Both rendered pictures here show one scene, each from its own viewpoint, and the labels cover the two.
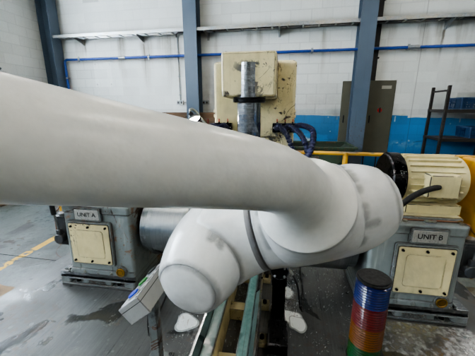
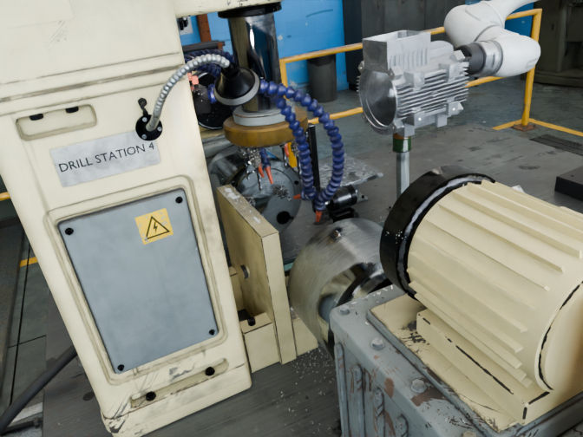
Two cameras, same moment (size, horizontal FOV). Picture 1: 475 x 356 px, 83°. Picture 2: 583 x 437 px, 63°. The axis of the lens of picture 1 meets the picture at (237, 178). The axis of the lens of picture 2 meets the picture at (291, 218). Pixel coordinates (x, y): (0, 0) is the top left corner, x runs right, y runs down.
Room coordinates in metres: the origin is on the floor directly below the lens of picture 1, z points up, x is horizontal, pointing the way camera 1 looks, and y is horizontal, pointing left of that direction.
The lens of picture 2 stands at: (1.55, 0.83, 1.61)
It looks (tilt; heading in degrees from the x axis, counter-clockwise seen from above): 28 degrees down; 239
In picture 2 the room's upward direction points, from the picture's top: 7 degrees counter-clockwise
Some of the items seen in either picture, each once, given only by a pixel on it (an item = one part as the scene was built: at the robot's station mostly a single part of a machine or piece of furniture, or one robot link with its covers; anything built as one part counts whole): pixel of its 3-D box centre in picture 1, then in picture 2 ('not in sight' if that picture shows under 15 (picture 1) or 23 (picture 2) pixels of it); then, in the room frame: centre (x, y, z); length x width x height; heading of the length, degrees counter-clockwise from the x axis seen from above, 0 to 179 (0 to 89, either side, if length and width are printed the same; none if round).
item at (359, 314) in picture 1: (369, 311); not in sight; (0.44, -0.25, 1.14); 0.06 x 0.06 x 0.04
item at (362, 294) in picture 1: (372, 290); not in sight; (0.44, -0.25, 1.19); 0.06 x 0.06 x 0.04
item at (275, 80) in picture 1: (253, 159); (173, 166); (1.27, -0.07, 1.28); 0.55 x 0.37 x 0.96; 171
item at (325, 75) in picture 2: not in sight; (322, 76); (-2.24, -4.25, 0.30); 0.39 x 0.39 x 0.60
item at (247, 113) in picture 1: (249, 131); (258, 69); (1.06, -0.04, 1.43); 0.18 x 0.18 x 0.48
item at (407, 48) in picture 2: not in sight; (396, 51); (0.70, -0.02, 1.40); 0.12 x 0.11 x 0.07; 171
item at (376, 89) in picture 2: not in sight; (410, 88); (0.66, -0.01, 1.31); 0.20 x 0.19 x 0.19; 171
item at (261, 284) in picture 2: not in sight; (241, 275); (1.17, -0.06, 0.97); 0.30 x 0.11 x 0.34; 81
